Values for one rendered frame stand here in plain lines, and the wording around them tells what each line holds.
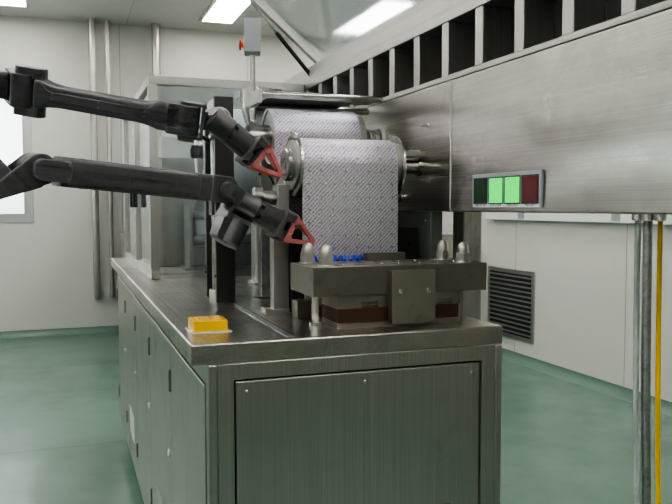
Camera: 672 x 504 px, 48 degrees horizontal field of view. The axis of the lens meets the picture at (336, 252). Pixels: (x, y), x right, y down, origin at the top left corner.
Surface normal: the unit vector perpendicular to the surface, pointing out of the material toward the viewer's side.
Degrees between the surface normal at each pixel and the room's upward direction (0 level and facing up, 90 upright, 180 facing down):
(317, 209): 90
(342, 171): 90
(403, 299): 90
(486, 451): 90
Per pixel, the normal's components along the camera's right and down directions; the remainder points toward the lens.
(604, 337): -0.94, 0.02
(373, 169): 0.34, 0.06
